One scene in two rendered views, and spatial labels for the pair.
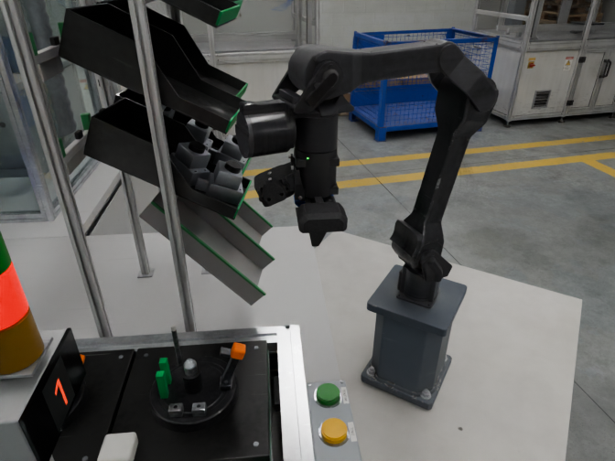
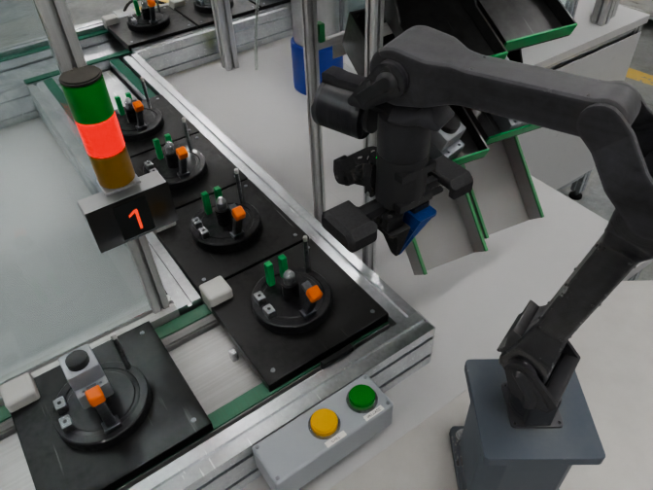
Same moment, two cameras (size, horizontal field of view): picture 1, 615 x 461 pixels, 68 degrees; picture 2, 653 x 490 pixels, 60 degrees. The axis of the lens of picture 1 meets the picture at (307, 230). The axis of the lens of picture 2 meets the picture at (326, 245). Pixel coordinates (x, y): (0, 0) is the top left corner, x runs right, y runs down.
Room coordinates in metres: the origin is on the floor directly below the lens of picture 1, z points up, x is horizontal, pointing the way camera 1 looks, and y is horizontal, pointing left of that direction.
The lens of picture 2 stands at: (0.27, -0.42, 1.73)
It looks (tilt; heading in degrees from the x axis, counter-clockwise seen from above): 43 degrees down; 62
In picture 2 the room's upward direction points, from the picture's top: 3 degrees counter-clockwise
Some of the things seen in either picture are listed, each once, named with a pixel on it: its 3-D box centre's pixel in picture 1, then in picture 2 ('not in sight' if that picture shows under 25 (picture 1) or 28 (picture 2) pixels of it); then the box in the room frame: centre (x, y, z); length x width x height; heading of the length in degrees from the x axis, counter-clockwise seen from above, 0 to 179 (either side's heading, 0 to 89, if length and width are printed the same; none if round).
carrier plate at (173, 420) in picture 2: not in sight; (106, 410); (0.18, 0.15, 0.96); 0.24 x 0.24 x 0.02; 5
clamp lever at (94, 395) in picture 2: not in sight; (100, 403); (0.19, 0.11, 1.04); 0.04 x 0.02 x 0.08; 95
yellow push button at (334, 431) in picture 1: (334, 432); (324, 423); (0.46, -0.04, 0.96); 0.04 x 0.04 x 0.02
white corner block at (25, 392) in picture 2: not in sight; (21, 395); (0.08, 0.24, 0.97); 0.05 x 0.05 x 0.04; 5
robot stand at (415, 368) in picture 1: (412, 334); (515, 442); (0.68, -0.21, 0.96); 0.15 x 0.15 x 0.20; 60
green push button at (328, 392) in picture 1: (328, 395); (361, 399); (0.53, -0.03, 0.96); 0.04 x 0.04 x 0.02
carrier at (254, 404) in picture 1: (191, 377); (290, 286); (0.52, 0.19, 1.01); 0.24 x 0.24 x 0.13; 5
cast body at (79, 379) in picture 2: not in sight; (82, 367); (0.18, 0.16, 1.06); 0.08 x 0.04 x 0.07; 96
